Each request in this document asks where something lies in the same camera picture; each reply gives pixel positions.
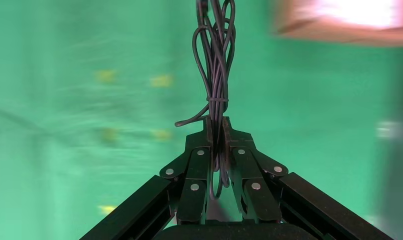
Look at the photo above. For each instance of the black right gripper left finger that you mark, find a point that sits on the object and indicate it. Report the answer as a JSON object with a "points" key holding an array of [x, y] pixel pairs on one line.
{"points": [[198, 165]]}

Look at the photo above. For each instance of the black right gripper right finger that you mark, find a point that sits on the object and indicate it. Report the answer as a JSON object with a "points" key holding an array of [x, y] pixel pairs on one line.
{"points": [[248, 165]]}

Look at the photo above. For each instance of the orange cardboard box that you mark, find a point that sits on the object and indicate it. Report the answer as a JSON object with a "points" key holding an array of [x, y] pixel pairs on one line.
{"points": [[320, 34]]}

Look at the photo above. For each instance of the green cloth mat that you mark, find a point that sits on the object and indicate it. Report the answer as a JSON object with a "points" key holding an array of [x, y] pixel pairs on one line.
{"points": [[55, 132]]}

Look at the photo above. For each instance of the white printed paper sheet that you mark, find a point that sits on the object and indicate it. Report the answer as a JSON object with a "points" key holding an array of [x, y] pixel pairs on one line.
{"points": [[354, 11]]}

